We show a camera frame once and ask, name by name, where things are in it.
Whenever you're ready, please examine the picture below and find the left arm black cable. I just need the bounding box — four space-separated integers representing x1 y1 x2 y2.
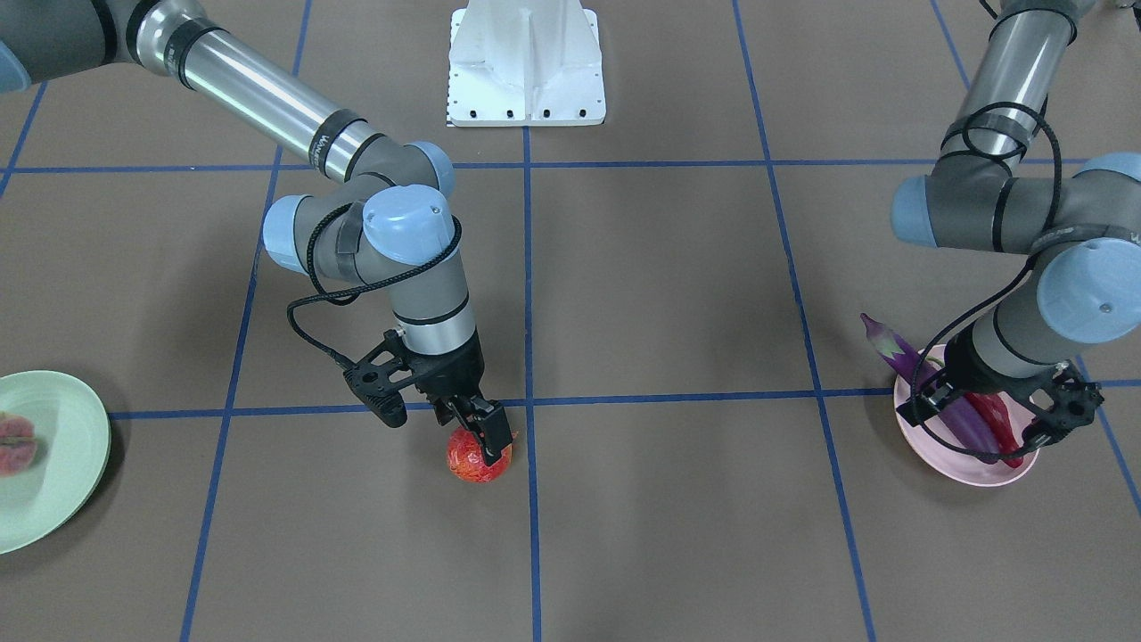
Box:
907 100 1063 463

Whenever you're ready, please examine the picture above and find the red yellow pomegranate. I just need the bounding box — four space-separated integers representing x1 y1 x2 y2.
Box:
446 428 513 483

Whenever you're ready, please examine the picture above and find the green plate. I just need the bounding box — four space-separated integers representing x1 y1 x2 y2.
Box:
1 369 111 554

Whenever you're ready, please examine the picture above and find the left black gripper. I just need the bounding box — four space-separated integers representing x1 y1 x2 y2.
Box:
896 365 1104 452

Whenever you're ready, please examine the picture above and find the pink plate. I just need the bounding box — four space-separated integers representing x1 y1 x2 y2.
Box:
893 344 1038 488

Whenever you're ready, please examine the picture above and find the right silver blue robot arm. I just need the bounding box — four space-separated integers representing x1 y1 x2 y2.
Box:
3 1 513 466

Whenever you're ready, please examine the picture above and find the white camera mast column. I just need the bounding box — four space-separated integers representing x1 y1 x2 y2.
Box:
446 1 607 128

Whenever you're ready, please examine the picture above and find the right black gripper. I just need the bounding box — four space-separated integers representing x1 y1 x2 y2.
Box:
343 330 513 465

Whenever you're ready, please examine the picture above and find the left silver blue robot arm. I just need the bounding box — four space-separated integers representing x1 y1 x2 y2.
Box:
891 1 1138 454

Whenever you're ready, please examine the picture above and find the yellow pink peach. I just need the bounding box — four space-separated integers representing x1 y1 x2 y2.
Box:
1 412 39 478

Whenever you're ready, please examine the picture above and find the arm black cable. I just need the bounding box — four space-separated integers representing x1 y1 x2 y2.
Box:
907 100 1063 463
286 201 464 368

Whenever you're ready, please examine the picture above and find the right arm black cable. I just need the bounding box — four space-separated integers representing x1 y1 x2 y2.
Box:
286 201 464 368

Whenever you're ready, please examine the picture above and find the red chili pepper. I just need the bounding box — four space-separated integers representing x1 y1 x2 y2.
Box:
965 391 1022 454

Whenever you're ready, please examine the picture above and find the purple eggplant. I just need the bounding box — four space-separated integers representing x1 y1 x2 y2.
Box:
860 312 1001 465

